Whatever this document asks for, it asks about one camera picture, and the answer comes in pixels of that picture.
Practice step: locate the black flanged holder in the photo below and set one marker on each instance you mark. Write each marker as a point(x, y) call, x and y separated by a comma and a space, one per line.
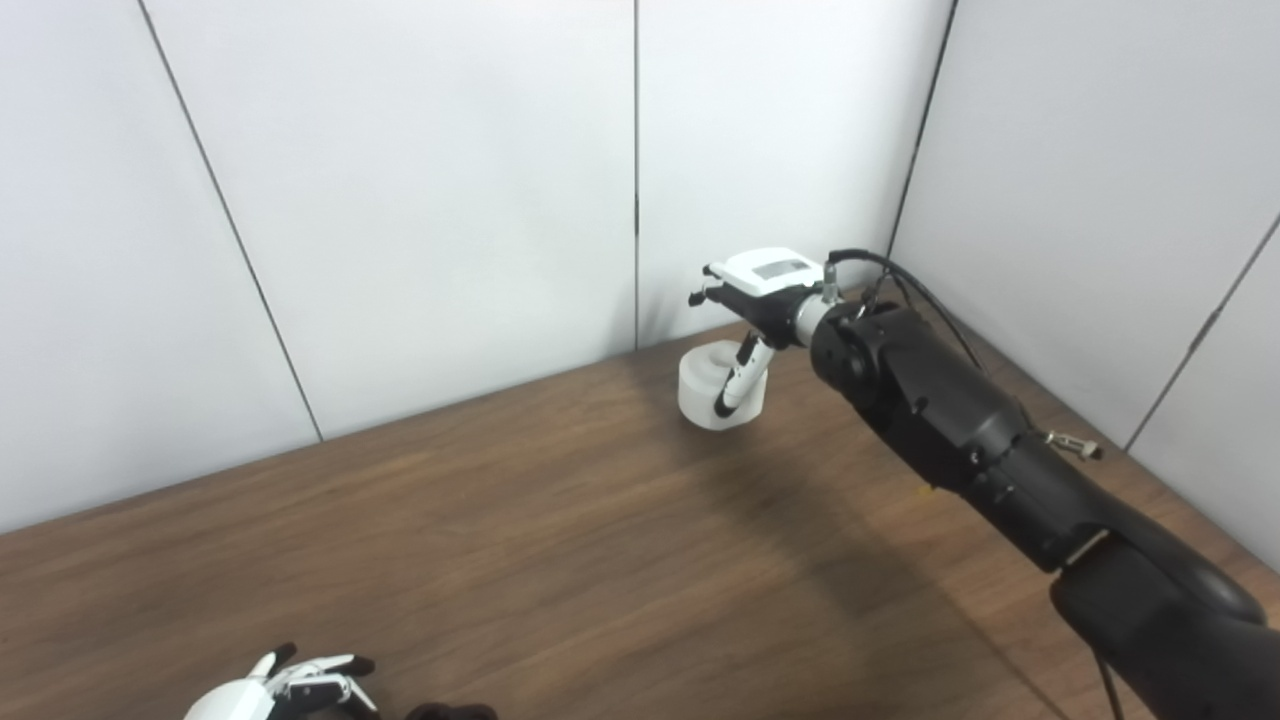
point(450, 713)

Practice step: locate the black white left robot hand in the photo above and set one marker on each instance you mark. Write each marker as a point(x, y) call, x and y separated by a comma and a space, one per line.
point(240, 700)

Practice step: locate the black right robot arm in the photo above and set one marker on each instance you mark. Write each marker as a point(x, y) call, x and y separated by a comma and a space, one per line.
point(940, 410)

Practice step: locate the round white plastic piece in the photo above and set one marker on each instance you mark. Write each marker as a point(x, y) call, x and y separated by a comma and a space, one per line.
point(700, 390)

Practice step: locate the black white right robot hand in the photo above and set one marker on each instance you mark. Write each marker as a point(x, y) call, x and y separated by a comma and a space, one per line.
point(770, 275)

